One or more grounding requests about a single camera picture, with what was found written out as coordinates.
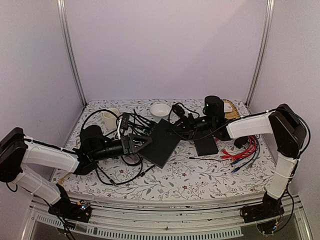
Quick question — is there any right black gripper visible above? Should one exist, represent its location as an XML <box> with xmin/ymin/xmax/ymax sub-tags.
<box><xmin>165</xmin><ymin>113</ymin><xmax>215</xmax><ymax>141</ymax></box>

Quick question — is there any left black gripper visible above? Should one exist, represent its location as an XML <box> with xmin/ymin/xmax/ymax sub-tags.
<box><xmin>91</xmin><ymin>133</ymin><xmax>153</xmax><ymax>162</ymax></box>

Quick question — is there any black network switch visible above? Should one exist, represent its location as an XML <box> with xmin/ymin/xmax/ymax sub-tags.
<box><xmin>194</xmin><ymin>136</ymin><xmax>218</xmax><ymax>157</ymax></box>
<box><xmin>138</xmin><ymin>119</ymin><xmax>181</xmax><ymax>169</ymax></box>

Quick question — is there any black cable bundle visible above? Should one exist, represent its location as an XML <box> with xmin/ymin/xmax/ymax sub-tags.
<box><xmin>76</xmin><ymin>106</ymin><xmax>181</xmax><ymax>186</ymax></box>

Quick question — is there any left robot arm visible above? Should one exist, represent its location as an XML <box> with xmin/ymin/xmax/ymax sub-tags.
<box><xmin>0</xmin><ymin>125</ymin><xmax>152</xmax><ymax>217</ymax></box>

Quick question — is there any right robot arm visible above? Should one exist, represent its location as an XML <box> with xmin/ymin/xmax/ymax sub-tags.
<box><xmin>179</xmin><ymin>95</ymin><xmax>311</xmax><ymax>200</ymax></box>

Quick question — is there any white ceramic bowl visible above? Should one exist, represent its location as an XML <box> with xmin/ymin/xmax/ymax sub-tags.
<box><xmin>150</xmin><ymin>103</ymin><xmax>171</xmax><ymax>118</ymax></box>

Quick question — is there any cream ceramic mug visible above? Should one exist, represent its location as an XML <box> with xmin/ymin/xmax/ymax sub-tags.
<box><xmin>101</xmin><ymin>107</ymin><xmax>119</xmax><ymax>131</ymax></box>

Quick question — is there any white small box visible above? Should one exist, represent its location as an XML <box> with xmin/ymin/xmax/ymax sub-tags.
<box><xmin>224</xmin><ymin>102</ymin><xmax>233</xmax><ymax>113</ymax></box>

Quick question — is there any woven bamboo tray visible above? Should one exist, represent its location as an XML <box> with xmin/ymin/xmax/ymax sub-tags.
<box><xmin>223</xmin><ymin>99</ymin><xmax>241</xmax><ymax>120</ymax></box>

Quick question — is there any black power adapter right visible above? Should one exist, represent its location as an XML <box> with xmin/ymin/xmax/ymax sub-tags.
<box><xmin>233</xmin><ymin>137</ymin><xmax>248</xmax><ymax>149</ymax></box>

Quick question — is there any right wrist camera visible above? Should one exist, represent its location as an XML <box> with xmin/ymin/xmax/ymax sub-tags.
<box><xmin>171</xmin><ymin>104</ymin><xmax>186</xmax><ymax>118</ymax></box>

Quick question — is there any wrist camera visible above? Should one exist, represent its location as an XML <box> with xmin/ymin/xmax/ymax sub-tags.
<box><xmin>171</xmin><ymin>104</ymin><xmax>186</xmax><ymax>118</ymax></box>
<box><xmin>116</xmin><ymin>112</ymin><xmax>130</xmax><ymax>140</ymax></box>

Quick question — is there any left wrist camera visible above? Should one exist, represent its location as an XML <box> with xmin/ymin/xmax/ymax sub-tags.
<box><xmin>116</xmin><ymin>112</ymin><xmax>130</xmax><ymax>140</ymax></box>

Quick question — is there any thin black power cord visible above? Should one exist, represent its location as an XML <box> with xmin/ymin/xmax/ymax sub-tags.
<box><xmin>188</xmin><ymin>156</ymin><xmax>227</xmax><ymax>162</ymax></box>

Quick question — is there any blue ethernet cable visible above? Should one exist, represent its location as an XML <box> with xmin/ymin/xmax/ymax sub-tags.
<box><xmin>229</xmin><ymin>149</ymin><xmax>253</xmax><ymax>166</ymax></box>

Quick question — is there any front aluminium rail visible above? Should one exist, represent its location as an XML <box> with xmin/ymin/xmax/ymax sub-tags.
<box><xmin>23</xmin><ymin>193</ymin><xmax>313</xmax><ymax>240</ymax></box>

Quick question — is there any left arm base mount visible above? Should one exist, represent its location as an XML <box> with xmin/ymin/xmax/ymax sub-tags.
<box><xmin>48</xmin><ymin>198</ymin><xmax>92</xmax><ymax>223</ymax></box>

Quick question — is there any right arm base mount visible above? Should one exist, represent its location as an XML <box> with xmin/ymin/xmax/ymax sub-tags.
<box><xmin>239</xmin><ymin>194</ymin><xmax>285</xmax><ymax>235</ymax></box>

